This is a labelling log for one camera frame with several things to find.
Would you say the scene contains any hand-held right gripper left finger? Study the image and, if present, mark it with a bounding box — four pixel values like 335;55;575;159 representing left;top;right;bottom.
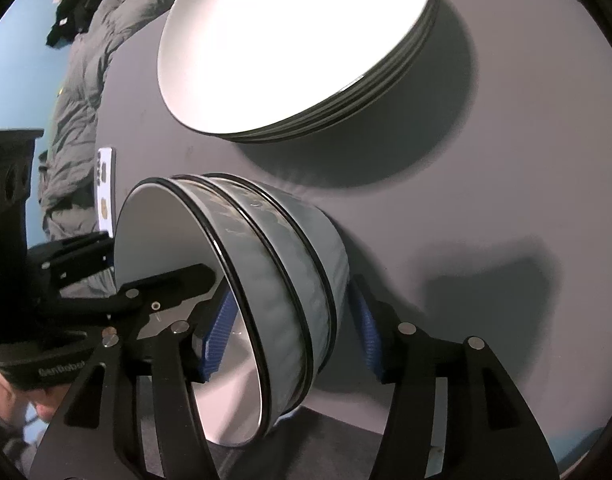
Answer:
18;290;237;480

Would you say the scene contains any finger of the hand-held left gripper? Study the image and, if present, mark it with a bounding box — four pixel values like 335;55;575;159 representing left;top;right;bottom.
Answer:
111;262;217;341
41;235;114;291

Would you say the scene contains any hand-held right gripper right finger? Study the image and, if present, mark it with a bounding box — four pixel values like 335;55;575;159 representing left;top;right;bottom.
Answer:
348;280;557;480

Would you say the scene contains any white ribbed bowl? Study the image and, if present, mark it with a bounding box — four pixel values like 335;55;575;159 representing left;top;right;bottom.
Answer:
206;174;350;376
173;174;337;411
113;176;312;447

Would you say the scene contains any white plate with black rim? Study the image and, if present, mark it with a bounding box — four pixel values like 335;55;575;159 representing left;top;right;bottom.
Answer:
223;0;440;141
231;5;441;143
157;0;437;137

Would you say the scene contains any stack of white plates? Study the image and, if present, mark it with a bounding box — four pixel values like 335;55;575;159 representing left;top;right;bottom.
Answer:
216;0;439;139

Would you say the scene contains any person's left hand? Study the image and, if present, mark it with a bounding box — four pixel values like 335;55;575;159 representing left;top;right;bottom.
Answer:
0;375;62;423

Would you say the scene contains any grey puffer jacket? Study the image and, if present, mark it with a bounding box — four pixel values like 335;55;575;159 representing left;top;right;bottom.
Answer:
38;0;187;241

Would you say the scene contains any black garment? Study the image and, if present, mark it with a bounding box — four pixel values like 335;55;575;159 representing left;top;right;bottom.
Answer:
46;0;122;48

